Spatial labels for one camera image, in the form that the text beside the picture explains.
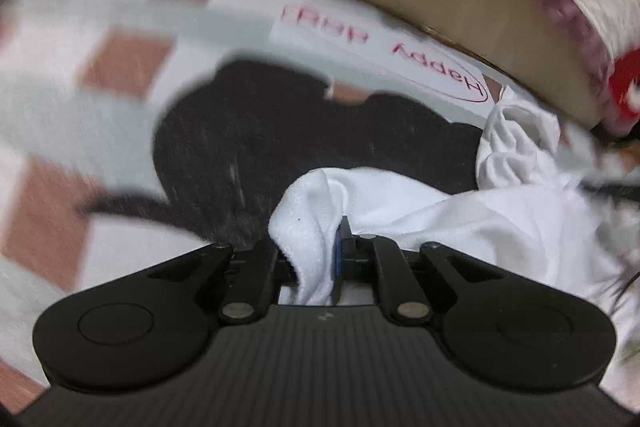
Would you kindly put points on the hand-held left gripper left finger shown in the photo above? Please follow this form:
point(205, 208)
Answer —
point(260, 272)

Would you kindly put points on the pink grey checked rug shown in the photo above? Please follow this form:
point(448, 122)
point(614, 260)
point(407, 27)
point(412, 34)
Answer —
point(125, 62)

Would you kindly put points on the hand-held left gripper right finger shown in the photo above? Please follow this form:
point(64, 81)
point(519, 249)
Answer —
point(340, 254)

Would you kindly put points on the white t-shirt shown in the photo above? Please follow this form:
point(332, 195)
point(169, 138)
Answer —
point(450, 227)

